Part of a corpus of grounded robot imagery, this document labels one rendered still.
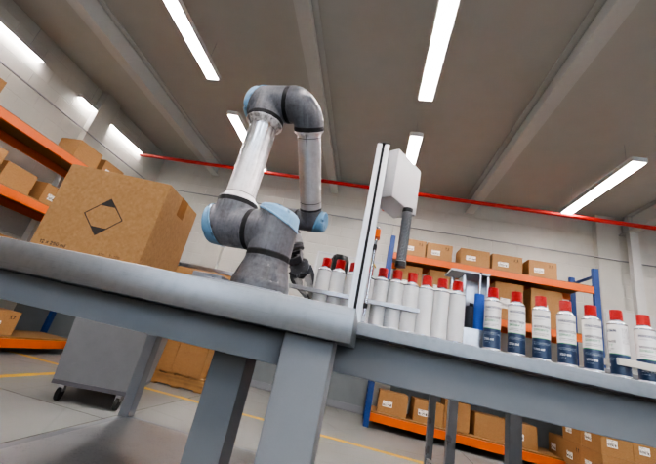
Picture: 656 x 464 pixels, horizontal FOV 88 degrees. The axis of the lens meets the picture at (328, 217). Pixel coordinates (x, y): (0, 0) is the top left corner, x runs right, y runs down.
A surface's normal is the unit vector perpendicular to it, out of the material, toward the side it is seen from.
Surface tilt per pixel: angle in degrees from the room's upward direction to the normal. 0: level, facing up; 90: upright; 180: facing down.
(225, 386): 90
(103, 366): 94
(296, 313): 90
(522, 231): 90
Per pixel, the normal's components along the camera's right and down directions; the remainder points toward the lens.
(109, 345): 0.22, -0.25
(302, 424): -0.10, -0.37
